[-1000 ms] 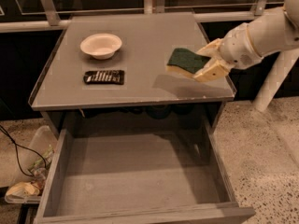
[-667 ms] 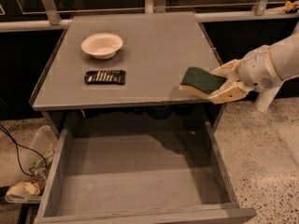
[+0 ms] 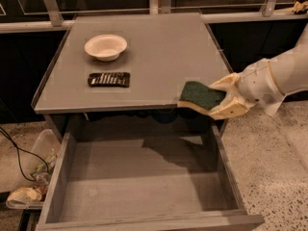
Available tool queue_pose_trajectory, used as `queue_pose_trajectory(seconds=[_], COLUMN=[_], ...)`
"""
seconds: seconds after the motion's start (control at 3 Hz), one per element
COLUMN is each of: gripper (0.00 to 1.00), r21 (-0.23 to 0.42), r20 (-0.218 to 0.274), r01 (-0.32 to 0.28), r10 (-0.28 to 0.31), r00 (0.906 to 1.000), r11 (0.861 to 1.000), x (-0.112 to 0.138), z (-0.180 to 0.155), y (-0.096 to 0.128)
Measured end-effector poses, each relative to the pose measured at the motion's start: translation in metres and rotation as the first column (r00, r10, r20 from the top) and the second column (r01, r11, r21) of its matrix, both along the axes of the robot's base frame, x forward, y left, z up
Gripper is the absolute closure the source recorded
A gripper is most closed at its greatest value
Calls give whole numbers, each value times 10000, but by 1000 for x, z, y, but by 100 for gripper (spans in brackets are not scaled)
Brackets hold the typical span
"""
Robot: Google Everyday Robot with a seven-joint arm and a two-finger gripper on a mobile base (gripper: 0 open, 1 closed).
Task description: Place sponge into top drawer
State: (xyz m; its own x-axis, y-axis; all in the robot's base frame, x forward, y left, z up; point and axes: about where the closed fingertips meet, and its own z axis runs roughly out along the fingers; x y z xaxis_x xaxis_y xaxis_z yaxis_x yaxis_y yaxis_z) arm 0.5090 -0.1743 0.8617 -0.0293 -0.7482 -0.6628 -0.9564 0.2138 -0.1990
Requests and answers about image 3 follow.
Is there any black cable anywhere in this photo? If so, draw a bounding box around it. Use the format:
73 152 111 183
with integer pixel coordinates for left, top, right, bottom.
0 126 50 183

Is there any yellow object on ledge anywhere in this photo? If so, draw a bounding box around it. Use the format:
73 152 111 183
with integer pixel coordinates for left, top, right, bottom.
283 1 308 14

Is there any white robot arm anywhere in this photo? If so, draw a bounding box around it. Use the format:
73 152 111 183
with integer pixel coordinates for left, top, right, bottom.
209 26 308 119

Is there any open grey top drawer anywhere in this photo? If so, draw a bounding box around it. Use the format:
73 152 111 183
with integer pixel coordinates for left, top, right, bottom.
36 125 264 231

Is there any grey drawer cabinet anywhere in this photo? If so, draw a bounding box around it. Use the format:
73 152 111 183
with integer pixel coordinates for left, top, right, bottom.
32 13 232 139

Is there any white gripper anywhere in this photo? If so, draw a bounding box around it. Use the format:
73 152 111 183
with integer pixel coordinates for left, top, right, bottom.
209 59 285 120

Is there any white paper bowl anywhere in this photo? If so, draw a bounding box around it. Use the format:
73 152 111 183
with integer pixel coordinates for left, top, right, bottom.
85 35 127 62

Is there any clear plastic trash bin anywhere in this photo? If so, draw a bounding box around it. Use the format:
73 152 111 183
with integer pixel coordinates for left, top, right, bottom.
6 129 61 210

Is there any green and yellow sponge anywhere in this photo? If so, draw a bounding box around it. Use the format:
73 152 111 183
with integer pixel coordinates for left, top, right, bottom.
177 81 226 115

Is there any black snack bag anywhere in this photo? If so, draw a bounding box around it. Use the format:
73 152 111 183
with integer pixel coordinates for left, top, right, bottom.
88 72 130 88

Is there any metal railing frame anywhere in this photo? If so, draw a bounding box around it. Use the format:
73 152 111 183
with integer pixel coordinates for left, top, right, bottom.
0 0 308 34

